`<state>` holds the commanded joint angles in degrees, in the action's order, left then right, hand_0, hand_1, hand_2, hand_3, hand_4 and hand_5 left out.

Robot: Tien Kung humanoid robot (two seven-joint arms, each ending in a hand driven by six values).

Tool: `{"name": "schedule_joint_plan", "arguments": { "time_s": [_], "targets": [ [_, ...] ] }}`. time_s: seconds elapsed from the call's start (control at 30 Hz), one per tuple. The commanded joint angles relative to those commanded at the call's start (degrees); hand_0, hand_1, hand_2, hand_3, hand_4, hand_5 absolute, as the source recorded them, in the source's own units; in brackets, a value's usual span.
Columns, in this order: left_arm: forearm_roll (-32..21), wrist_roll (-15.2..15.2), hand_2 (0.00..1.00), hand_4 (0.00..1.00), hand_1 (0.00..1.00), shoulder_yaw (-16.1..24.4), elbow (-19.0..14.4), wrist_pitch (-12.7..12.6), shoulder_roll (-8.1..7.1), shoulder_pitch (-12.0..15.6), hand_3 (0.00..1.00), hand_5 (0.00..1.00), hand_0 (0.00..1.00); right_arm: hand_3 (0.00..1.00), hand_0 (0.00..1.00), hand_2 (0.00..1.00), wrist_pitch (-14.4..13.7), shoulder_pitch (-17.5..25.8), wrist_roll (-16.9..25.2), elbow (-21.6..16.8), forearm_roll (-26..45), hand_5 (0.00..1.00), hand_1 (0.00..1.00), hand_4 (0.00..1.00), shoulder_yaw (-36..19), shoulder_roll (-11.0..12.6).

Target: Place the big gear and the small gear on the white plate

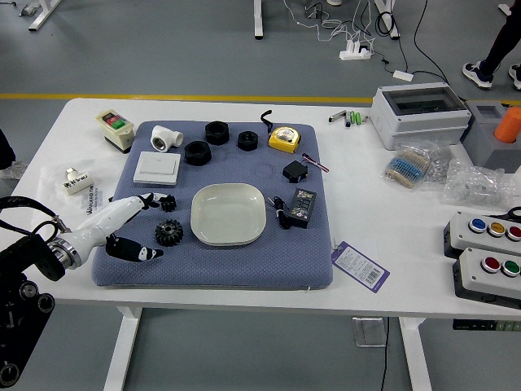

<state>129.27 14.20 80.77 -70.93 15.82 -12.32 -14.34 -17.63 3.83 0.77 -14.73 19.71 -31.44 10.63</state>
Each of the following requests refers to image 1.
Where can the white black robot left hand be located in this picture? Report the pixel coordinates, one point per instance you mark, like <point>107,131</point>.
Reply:
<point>110,218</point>

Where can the big black gear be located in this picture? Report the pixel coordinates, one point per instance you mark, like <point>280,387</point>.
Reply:
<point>169,233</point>

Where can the small black gear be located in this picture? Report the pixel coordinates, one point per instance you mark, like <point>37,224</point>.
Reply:
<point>169,203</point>

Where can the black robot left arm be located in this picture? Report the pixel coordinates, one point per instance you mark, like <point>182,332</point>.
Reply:
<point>38,254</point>

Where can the big black hex nut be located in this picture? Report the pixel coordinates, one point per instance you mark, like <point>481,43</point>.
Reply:
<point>197,152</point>
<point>217,132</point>

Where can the small black hex nut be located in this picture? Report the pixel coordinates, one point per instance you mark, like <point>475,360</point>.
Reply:
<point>247,141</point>

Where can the three-button control box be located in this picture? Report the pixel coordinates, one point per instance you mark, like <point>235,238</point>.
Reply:
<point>464,238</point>

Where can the red-green button control box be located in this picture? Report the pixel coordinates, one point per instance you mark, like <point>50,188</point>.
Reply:
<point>476,281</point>

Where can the clear printed plastic bag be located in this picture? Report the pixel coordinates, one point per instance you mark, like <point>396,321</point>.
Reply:
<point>93,203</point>

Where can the small white labelled block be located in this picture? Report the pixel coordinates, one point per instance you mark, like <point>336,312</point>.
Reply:
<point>78,183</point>

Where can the blue-grey cushion mat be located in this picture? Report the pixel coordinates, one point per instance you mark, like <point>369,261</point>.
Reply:
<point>163,269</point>

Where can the white pipe tee fitting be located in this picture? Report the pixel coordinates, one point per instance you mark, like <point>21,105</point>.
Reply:
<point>165,136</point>

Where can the white square plate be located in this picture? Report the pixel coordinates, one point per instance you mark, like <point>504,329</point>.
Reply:
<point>228,213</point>

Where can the person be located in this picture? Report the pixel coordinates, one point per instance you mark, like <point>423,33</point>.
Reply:
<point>6,150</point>
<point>502,36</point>

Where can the yellow tape measure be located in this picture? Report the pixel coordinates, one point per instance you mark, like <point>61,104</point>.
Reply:
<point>284,139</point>

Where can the black digital meter module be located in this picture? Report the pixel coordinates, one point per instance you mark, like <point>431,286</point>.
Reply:
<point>302,208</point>

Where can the white background table leg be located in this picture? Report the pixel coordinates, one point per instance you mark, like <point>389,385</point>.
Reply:
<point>259,20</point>
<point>388,16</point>
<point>42,14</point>

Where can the silver metal piece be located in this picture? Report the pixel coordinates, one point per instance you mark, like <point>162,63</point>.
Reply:
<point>337,116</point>

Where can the purple product tag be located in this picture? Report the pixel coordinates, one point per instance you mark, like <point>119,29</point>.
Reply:
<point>360,266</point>

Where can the green battery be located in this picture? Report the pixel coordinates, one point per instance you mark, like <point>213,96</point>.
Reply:
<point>359,118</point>
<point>353,117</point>

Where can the silver floor plate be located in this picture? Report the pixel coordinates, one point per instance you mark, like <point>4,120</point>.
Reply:
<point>368,332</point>

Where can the white power strip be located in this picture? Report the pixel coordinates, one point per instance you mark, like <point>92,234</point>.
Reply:
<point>355,53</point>

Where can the bag of resistors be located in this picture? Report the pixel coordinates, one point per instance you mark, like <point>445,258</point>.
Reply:
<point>407,165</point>

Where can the white power adapter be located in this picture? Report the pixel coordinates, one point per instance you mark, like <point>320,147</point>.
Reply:
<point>403,75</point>

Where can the bag of small screws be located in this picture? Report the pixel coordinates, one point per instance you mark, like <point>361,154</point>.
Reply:
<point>439,163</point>

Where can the clear bubble bag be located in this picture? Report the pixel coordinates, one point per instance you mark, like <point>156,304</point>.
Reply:
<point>478,185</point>

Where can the grey plastic block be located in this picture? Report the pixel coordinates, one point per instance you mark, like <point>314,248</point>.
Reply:
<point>484,138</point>

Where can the black table control panel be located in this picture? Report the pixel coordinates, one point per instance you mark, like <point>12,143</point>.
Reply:
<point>484,325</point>

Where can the orange cylinder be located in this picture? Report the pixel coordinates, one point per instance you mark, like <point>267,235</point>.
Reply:
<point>509,125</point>

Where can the white wall switch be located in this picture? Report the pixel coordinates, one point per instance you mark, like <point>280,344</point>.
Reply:
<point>156,168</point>

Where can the cream red-green push-button switch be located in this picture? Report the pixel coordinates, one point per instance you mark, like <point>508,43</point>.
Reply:
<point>116,130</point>

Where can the grey enclosure with clear lid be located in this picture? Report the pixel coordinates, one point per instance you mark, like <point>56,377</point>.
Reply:
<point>419,122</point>

